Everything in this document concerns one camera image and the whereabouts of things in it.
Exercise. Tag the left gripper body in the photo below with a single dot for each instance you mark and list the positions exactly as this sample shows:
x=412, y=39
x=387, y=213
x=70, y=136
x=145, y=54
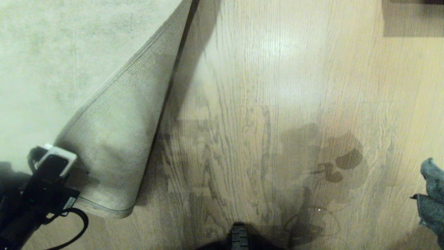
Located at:
x=52, y=199

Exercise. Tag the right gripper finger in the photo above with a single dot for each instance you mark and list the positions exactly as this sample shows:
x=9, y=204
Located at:
x=415, y=197

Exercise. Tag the grey cloth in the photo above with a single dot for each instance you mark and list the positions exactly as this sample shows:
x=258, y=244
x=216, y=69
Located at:
x=432, y=205

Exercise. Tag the beige woven rug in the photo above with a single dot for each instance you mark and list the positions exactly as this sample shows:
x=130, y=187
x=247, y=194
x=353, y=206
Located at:
x=104, y=139

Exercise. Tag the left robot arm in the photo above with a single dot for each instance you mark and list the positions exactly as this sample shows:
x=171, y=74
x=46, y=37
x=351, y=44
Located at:
x=14, y=215

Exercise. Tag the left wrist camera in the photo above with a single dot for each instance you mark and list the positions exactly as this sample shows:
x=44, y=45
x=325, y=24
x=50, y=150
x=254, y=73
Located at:
x=57, y=162

